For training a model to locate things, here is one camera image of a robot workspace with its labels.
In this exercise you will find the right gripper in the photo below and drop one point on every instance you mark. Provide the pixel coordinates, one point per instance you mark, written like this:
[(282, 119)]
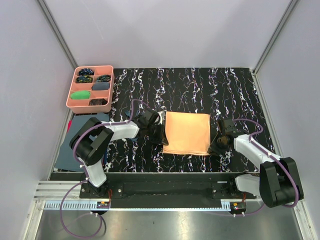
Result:
[(214, 149)]

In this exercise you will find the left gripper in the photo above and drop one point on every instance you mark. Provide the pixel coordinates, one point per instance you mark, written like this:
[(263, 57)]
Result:
[(161, 138)]

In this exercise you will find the peach cloth napkin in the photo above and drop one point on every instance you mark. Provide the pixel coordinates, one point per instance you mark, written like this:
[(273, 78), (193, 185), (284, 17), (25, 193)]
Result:
[(187, 133)]

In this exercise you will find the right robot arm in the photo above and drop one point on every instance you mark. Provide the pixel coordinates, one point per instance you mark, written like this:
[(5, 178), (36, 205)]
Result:
[(278, 182)]

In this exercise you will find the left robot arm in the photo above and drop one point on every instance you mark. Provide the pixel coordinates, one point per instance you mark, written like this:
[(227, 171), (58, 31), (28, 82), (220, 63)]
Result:
[(90, 143)]

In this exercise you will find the blue grey folded napkin stack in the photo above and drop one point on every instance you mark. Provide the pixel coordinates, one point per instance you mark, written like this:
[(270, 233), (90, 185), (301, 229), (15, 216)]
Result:
[(65, 160)]

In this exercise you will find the dark patterned cloth roll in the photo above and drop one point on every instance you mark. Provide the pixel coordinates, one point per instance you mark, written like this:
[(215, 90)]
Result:
[(98, 102)]

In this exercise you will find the blue patterned roll right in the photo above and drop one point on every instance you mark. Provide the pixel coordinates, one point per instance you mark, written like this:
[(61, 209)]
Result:
[(103, 78)]

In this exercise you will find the grey folded cloth in tray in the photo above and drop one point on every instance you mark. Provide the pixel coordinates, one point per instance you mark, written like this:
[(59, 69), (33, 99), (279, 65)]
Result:
[(100, 86)]

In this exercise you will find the pink divided organizer tray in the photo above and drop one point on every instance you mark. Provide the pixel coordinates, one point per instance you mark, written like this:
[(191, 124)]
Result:
[(82, 106)]

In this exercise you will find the green rolled cloth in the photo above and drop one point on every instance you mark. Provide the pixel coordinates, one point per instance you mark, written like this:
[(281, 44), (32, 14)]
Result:
[(80, 95)]

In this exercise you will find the blue yellow patterned roll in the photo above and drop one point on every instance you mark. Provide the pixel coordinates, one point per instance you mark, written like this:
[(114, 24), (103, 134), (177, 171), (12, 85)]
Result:
[(82, 79)]

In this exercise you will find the blue patterned roll top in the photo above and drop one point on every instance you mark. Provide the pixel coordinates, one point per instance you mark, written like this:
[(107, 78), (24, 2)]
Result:
[(85, 72)]

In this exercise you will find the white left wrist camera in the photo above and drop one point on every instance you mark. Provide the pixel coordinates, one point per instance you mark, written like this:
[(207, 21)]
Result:
[(160, 118)]

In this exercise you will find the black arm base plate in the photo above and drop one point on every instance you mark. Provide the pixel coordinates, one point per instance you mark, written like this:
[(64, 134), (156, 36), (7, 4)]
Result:
[(210, 185)]

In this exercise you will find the aluminium frame rail front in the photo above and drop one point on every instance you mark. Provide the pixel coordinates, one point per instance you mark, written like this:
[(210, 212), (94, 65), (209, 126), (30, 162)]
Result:
[(64, 196)]

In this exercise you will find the right rear aluminium post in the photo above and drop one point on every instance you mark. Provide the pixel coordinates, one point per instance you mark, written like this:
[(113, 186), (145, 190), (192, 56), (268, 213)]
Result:
[(276, 33)]

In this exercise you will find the aluminium post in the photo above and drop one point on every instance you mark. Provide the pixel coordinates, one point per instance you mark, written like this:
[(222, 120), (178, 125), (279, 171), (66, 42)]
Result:
[(276, 33), (56, 31)]

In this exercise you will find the left rear aluminium post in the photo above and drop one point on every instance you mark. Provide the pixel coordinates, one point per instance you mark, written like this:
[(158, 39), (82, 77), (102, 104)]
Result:
[(56, 31)]

